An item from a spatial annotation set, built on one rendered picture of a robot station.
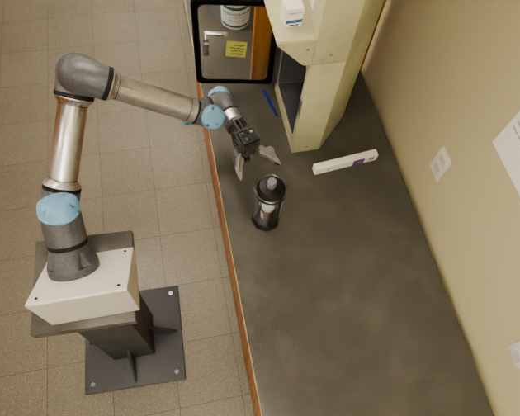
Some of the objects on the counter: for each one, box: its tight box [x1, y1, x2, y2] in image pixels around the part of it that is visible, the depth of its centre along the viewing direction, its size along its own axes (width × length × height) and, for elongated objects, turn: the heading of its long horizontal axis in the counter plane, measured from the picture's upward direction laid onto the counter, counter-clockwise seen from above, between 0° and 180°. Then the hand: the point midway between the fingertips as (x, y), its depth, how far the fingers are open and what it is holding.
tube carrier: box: [253, 173, 288, 227], centre depth 156 cm, size 11×11×21 cm
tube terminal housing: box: [274, 0, 385, 153], centre depth 155 cm, size 25×32×77 cm
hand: (261, 173), depth 152 cm, fingers open, 14 cm apart
